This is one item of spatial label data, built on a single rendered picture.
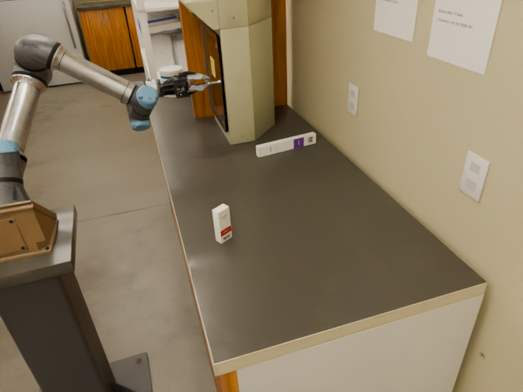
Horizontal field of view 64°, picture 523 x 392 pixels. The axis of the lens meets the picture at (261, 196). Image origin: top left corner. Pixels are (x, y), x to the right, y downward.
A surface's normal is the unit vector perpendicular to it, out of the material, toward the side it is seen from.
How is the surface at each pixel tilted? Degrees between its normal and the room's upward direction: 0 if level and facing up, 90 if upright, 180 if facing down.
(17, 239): 90
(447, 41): 90
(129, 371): 0
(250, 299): 0
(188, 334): 0
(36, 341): 90
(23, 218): 90
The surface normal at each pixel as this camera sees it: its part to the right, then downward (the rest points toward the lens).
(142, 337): -0.04, -0.85
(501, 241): -0.95, 0.20
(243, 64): 0.30, 0.50
